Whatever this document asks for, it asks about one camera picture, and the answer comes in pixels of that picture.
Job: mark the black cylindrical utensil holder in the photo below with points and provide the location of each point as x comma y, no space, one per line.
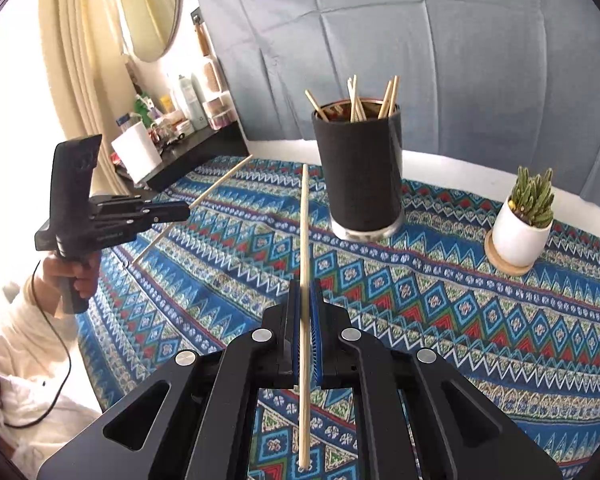
362,169

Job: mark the grey upholstered sofa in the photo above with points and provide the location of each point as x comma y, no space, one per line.
500,83

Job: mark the round wooden coaster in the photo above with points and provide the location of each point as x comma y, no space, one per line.
499,263

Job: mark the patterned blue tablecloth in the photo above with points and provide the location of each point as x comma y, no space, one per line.
530,344

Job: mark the beige curtain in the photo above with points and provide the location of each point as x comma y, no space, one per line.
83,53

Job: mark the person's left hand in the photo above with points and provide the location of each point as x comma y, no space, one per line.
46,282

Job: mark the round wall mirror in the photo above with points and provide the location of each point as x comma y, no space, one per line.
151,26

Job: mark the pale green bottle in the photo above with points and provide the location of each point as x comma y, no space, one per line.
195,112

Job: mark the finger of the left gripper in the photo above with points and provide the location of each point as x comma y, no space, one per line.
134,209
110,231

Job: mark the white paper roll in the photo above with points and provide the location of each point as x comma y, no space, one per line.
137,152

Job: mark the black side shelf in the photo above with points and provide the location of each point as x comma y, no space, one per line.
193,151

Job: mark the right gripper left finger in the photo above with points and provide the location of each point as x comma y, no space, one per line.
192,418

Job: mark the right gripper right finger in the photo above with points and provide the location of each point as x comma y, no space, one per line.
416,416

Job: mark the white sleeved forearm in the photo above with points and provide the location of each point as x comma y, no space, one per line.
36,420

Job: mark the succulent in white pot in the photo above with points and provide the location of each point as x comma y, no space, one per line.
522,226

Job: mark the pink glass jar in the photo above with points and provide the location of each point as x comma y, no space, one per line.
220,111

